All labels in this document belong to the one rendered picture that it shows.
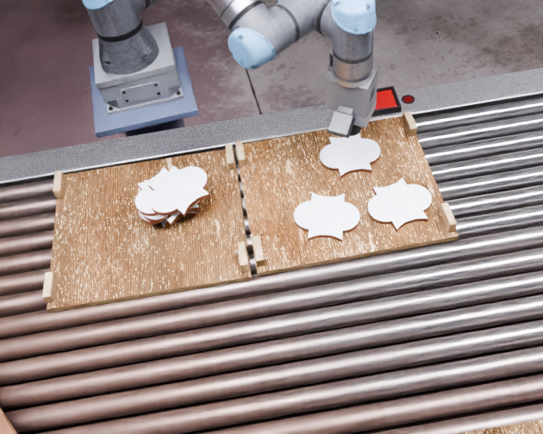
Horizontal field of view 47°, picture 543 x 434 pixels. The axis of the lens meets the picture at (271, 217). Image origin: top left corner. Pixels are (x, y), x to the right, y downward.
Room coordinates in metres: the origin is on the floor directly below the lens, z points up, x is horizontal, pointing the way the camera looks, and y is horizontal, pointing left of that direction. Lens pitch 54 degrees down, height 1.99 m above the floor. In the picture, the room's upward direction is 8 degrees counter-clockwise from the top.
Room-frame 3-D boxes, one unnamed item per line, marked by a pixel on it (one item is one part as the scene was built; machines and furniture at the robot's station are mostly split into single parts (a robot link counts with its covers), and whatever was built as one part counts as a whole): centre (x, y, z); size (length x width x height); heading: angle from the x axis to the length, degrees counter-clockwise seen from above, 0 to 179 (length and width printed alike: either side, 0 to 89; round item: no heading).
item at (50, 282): (0.66, 0.46, 0.95); 0.06 x 0.02 x 0.03; 1
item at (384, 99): (1.07, -0.30, 0.92); 0.06 x 0.06 x 0.01; 1
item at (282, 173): (0.82, -0.15, 0.93); 0.41 x 0.35 x 0.02; 92
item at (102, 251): (0.80, 0.26, 0.93); 0.41 x 0.35 x 0.02; 91
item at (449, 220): (0.69, -0.35, 0.95); 0.06 x 0.02 x 0.03; 2
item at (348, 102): (0.88, -0.18, 1.13); 0.12 x 0.09 x 0.16; 149
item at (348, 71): (0.90, -0.19, 1.21); 0.08 x 0.08 x 0.05
